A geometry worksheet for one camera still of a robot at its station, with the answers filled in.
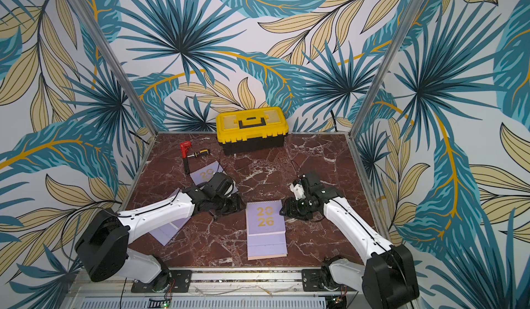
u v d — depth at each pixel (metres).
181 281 0.74
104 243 0.42
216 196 0.66
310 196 0.75
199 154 1.07
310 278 0.73
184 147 1.13
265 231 0.80
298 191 0.76
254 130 1.00
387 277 0.39
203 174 1.00
